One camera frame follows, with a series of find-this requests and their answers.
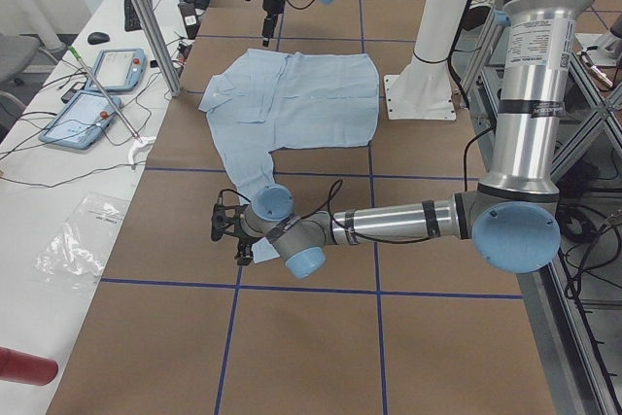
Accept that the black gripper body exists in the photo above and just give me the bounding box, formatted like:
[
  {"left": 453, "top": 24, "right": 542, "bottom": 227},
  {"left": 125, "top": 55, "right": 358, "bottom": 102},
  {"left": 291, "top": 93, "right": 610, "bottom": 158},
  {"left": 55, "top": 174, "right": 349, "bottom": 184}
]
[
  {"left": 237, "top": 237, "right": 258, "bottom": 255},
  {"left": 262, "top": 0, "right": 284, "bottom": 19}
]

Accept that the blue teach pendant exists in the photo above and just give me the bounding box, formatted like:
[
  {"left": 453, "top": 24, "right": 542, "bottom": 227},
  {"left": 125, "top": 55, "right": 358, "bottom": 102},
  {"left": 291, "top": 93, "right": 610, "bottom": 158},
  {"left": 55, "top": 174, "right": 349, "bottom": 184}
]
[
  {"left": 38, "top": 90, "right": 116, "bottom": 151},
  {"left": 91, "top": 49, "right": 146, "bottom": 93}
]

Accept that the clear plastic bag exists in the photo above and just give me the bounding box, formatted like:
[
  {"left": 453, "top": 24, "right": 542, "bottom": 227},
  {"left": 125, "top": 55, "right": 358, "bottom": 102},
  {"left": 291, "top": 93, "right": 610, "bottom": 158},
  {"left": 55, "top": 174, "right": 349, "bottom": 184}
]
[{"left": 34, "top": 192, "right": 129, "bottom": 288}]

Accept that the near blue teach pendant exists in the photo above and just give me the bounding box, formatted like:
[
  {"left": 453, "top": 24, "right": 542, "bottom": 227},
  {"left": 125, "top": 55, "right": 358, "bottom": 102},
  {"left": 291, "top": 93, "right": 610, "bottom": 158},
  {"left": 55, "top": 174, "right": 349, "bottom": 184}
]
[{"left": 38, "top": 90, "right": 116, "bottom": 151}]

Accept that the black keyboard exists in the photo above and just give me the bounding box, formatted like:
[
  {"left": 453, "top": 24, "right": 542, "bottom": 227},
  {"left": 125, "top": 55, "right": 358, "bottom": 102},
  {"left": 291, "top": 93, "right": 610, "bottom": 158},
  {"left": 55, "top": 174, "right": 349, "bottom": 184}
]
[{"left": 123, "top": 0, "right": 142, "bottom": 32}]

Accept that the white camera stand pillar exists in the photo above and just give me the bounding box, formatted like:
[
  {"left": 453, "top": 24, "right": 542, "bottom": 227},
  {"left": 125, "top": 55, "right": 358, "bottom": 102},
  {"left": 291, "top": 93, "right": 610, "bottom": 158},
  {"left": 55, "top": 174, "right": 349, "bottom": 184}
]
[{"left": 384, "top": 0, "right": 468, "bottom": 121}]

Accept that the light blue button shirt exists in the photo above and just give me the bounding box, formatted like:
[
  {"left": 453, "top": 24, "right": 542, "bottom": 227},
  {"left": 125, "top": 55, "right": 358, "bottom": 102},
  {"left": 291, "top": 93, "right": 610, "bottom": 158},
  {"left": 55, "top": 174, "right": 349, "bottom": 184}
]
[{"left": 197, "top": 48, "right": 381, "bottom": 264}]

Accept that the red cylinder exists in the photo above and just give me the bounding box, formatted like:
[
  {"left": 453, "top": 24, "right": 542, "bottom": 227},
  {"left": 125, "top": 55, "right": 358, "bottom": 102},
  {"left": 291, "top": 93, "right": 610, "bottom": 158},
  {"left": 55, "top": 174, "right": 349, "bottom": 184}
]
[{"left": 1, "top": 347, "right": 58, "bottom": 386}]

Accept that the black computer mouse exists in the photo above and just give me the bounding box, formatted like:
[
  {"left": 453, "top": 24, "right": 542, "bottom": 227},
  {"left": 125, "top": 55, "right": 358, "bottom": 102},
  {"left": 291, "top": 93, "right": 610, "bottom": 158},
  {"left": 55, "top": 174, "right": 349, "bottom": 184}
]
[{"left": 86, "top": 31, "right": 110, "bottom": 45}]

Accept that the long grabber stick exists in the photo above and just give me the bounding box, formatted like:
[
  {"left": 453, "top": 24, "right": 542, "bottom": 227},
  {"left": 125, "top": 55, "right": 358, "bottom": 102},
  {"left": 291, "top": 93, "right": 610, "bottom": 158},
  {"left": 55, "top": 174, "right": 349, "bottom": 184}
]
[{"left": 68, "top": 46, "right": 156, "bottom": 168}]

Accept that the far blue teach pendant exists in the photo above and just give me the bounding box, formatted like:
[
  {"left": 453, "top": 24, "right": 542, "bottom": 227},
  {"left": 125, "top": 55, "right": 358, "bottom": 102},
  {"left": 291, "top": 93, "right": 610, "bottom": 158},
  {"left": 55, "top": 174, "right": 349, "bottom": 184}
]
[{"left": 91, "top": 49, "right": 146, "bottom": 93}]

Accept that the aluminium frame post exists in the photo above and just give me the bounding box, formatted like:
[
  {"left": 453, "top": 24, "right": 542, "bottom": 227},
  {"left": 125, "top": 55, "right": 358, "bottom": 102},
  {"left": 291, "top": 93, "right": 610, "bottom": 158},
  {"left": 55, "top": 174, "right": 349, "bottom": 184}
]
[{"left": 131, "top": 0, "right": 181, "bottom": 97}]

